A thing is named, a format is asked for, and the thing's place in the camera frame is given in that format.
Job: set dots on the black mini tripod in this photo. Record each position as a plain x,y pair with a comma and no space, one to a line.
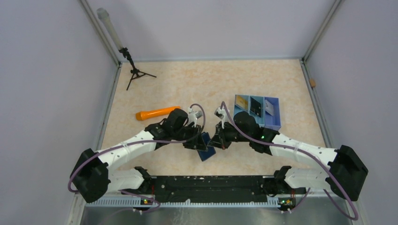
135,72

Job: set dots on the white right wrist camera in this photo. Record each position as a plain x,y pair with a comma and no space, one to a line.
222,114

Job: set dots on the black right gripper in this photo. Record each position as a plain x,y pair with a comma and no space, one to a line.
217,140

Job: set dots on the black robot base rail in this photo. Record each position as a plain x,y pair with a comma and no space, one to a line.
215,189

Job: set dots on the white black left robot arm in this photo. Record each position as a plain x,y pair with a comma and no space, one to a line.
94,173

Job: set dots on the orange flashlight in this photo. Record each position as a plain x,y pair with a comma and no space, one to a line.
144,115

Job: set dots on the small tan block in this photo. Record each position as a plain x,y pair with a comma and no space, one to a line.
312,83

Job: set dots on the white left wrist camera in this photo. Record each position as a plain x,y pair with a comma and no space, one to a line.
193,117

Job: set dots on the grey tube on tripod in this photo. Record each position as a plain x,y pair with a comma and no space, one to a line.
104,17

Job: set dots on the light blue drawer organizer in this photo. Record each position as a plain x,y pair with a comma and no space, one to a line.
266,120

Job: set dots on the dark blue leather card holder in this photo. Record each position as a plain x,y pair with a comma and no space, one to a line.
204,155

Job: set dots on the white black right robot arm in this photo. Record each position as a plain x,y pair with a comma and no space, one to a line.
338,170

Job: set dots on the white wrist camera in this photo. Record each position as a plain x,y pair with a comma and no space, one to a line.
193,117
222,114

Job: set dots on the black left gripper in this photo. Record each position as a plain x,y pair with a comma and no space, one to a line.
196,143

